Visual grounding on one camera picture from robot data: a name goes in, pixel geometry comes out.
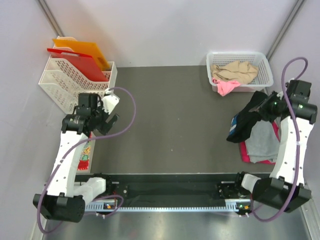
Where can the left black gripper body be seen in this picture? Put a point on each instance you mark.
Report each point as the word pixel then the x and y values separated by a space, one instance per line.
pixel 101 125

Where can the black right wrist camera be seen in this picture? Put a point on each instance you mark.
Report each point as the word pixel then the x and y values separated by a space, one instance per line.
pixel 298 90

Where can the folded magenta t-shirt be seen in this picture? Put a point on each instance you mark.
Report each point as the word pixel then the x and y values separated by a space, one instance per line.
pixel 245 152

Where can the beige t-shirt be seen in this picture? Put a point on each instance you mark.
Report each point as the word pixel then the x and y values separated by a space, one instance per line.
pixel 243 72

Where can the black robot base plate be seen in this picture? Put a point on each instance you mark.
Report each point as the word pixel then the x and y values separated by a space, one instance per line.
pixel 169 189

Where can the black t-shirt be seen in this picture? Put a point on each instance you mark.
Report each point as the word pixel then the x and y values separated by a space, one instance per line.
pixel 243 122

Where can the orange folder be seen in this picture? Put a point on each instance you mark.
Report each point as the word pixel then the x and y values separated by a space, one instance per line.
pixel 84 47

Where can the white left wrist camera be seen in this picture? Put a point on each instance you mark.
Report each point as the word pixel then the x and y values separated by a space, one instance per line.
pixel 110 101

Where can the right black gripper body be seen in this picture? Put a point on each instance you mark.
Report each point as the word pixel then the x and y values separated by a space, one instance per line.
pixel 268 111

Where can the white perforated file organizer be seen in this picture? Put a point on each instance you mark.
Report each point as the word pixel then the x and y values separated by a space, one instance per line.
pixel 62 82

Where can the red children's book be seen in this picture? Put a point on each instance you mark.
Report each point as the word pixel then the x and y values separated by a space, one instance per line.
pixel 86 158

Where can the white slotted cable duct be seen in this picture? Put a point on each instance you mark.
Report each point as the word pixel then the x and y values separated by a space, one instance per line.
pixel 229 205

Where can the red folder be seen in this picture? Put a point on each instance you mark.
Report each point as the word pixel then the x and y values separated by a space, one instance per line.
pixel 83 62

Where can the pink t-shirt in basket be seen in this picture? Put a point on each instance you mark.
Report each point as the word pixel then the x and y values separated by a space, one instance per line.
pixel 225 87

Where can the aluminium frame rail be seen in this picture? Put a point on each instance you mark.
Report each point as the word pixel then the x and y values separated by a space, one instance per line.
pixel 312 219

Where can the white plastic laundry basket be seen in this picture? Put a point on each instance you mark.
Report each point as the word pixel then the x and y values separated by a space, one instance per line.
pixel 264 78

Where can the folded grey t-shirt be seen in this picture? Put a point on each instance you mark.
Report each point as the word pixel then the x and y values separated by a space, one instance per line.
pixel 265 145

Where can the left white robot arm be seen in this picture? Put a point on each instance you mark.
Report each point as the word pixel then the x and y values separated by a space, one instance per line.
pixel 60 199

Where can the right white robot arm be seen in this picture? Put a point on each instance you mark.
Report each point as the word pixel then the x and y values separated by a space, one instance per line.
pixel 297 121

